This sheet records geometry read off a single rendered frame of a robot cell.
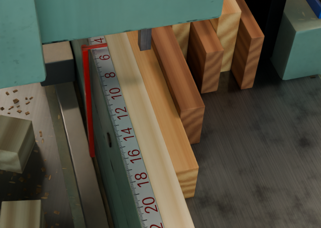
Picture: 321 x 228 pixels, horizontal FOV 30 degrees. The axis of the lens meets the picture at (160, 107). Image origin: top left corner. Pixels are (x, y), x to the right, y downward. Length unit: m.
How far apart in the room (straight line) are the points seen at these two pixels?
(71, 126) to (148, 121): 0.19
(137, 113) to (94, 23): 0.08
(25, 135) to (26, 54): 0.22
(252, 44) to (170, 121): 0.10
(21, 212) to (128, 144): 0.15
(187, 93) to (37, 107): 0.23
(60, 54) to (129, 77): 0.18
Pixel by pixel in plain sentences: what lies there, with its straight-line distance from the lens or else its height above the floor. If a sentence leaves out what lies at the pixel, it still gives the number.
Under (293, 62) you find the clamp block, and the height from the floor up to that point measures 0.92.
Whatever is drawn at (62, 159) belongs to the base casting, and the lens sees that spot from 0.61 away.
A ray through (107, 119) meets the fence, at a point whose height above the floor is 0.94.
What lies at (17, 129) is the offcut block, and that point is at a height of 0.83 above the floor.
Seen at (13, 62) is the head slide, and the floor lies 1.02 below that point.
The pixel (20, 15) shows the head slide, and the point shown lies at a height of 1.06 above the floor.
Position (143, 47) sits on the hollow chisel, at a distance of 0.49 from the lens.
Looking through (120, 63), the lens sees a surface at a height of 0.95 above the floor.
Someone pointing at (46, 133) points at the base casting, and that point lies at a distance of 0.63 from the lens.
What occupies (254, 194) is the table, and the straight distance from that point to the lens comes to 0.47.
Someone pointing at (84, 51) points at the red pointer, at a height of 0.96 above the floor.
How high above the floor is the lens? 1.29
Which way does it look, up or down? 49 degrees down
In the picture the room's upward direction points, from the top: 4 degrees clockwise
